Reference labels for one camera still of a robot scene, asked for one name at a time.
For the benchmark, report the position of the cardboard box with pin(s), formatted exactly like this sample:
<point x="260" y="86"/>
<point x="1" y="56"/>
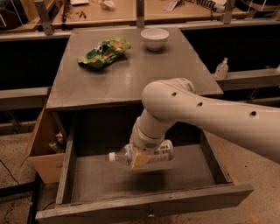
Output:
<point x="44" y="159"/>

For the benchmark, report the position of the grey wooden cabinet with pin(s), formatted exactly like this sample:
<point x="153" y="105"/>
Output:
<point x="108" y="101"/>

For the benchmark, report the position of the small clear sanitizer bottle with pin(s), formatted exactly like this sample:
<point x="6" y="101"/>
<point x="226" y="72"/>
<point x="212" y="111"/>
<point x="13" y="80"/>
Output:
<point x="222" y="69"/>

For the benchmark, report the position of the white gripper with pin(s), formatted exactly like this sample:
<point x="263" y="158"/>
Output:
<point x="144" y="143"/>

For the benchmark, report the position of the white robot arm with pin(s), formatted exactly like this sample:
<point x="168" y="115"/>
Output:
<point x="166" y="102"/>

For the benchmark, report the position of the green chip bag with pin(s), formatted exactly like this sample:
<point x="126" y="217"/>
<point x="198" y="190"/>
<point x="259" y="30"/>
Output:
<point x="105" y="53"/>

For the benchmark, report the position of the grey metal rail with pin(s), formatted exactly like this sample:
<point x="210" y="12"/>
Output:
<point x="24" y="98"/>

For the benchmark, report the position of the clear plastic bottle white label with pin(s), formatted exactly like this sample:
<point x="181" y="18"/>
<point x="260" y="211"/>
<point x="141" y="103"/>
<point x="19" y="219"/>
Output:
<point x="164" y="153"/>

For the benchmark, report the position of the open grey top drawer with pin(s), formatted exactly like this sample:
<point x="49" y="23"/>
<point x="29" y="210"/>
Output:
<point x="94" y="191"/>

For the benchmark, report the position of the white bowl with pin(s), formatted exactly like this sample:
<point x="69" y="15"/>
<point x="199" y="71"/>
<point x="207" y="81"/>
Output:
<point x="154" y="38"/>

